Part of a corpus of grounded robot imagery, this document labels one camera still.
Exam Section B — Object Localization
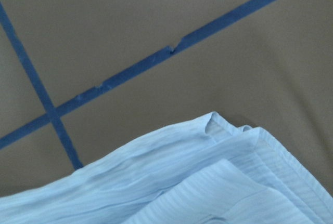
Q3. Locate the light blue button shirt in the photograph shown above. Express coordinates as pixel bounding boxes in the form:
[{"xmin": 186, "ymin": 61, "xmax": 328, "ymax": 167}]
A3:
[{"xmin": 1, "ymin": 112, "xmax": 332, "ymax": 223}]

